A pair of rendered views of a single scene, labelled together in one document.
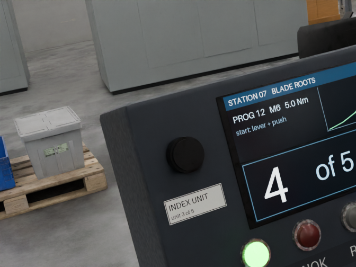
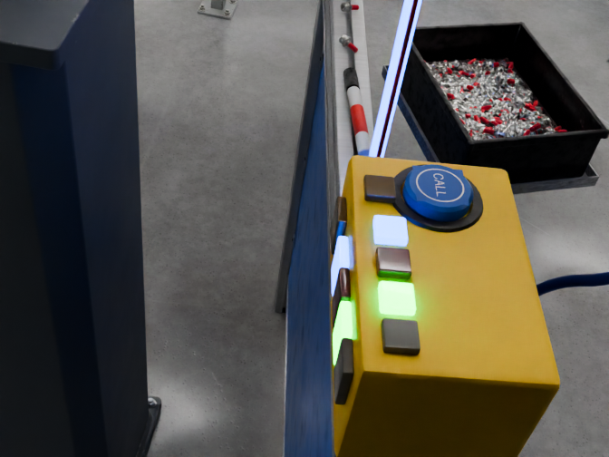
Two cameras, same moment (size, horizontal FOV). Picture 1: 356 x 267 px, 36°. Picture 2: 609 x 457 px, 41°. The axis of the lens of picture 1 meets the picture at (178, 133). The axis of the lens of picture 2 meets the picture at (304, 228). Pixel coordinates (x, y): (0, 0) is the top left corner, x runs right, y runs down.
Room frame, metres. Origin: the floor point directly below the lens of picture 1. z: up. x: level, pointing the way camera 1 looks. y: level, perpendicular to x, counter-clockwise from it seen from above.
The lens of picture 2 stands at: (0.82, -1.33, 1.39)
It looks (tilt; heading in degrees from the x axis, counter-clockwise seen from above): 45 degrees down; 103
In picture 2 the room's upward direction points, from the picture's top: 10 degrees clockwise
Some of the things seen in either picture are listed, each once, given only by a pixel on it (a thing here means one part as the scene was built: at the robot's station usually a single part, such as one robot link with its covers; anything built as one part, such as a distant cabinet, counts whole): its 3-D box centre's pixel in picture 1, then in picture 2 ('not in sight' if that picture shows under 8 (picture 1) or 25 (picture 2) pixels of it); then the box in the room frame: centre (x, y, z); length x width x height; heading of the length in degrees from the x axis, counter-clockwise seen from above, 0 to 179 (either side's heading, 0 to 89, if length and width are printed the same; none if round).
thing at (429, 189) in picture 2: not in sight; (437, 193); (0.80, -0.97, 1.08); 0.04 x 0.04 x 0.02
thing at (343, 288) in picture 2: not in sight; (341, 298); (0.77, -1.04, 1.04); 0.02 x 0.01 x 0.03; 110
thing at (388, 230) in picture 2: not in sight; (390, 230); (0.79, -1.01, 1.08); 0.02 x 0.02 x 0.01; 20
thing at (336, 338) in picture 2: not in sight; (342, 334); (0.78, -1.06, 1.04); 0.02 x 0.01 x 0.03; 110
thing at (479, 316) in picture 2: not in sight; (423, 313); (0.82, -1.01, 1.02); 0.16 x 0.10 x 0.11; 110
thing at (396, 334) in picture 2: not in sight; (400, 335); (0.81, -1.08, 1.08); 0.02 x 0.02 x 0.01; 20
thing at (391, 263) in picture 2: not in sight; (393, 263); (0.80, -1.03, 1.08); 0.02 x 0.02 x 0.01; 20
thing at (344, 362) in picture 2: not in sight; (343, 371); (0.79, -1.08, 1.04); 0.02 x 0.01 x 0.03; 110
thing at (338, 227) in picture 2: not in sight; (338, 226); (0.75, -0.99, 1.04); 0.02 x 0.01 x 0.03; 110
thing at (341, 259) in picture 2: not in sight; (340, 267); (0.77, -1.02, 1.04); 0.02 x 0.01 x 0.03; 110
